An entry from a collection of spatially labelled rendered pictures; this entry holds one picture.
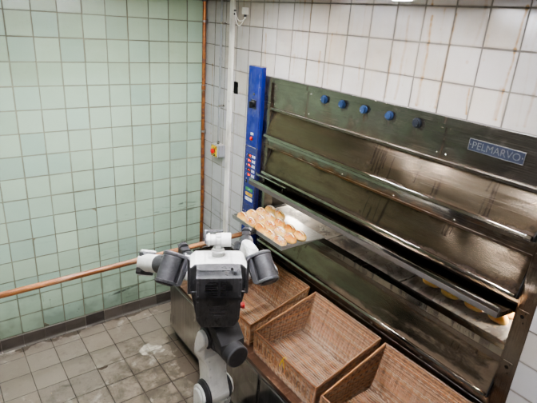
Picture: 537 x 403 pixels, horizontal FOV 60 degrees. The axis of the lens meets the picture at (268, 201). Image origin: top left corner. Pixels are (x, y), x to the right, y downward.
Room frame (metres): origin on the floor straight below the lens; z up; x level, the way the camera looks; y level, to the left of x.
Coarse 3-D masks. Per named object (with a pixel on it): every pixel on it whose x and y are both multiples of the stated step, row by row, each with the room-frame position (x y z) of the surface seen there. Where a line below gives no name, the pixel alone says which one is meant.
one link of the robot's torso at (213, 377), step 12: (204, 336) 1.84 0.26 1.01; (204, 348) 1.84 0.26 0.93; (204, 360) 1.86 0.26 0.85; (216, 360) 1.89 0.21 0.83; (204, 372) 1.90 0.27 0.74; (216, 372) 1.88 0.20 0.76; (204, 384) 1.87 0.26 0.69; (216, 384) 1.87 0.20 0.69; (228, 384) 1.90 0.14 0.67; (216, 396) 1.84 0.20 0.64; (228, 396) 1.89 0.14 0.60
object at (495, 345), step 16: (320, 240) 2.64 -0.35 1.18; (336, 256) 2.49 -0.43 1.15; (352, 256) 2.45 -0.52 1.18; (368, 272) 2.29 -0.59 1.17; (400, 288) 2.13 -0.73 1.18; (416, 304) 2.03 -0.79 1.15; (432, 304) 2.00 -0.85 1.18; (448, 320) 1.89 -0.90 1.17; (464, 320) 1.88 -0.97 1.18; (480, 336) 1.76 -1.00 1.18; (496, 352) 1.69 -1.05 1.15
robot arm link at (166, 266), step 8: (160, 256) 1.92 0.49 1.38; (168, 256) 1.87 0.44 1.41; (152, 264) 1.91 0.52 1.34; (160, 264) 1.87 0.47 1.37; (168, 264) 1.84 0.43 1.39; (176, 264) 1.86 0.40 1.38; (160, 272) 1.83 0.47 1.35; (168, 272) 1.82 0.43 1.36; (176, 272) 1.85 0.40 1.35; (168, 280) 1.81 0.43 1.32
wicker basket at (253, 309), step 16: (288, 272) 2.78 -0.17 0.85; (256, 288) 2.94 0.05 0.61; (272, 288) 2.83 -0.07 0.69; (288, 288) 2.72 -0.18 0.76; (304, 288) 2.63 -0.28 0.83; (256, 304) 2.76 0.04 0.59; (272, 304) 2.77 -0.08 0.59; (288, 304) 2.51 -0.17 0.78; (240, 320) 2.41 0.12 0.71; (256, 320) 2.58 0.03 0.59
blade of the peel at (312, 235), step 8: (288, 216) 2.98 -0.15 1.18; (248, 224) 2.75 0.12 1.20; (296, 224) 2.85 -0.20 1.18; (304, 232) 2.73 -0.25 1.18; (312, 232) 2.74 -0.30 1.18; (272, 240) 2.59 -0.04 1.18; (296, 240) 2.61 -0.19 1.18; (312, 240) 2.61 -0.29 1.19; (280, 248) 2.46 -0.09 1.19; (288, 248) 2.50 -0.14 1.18
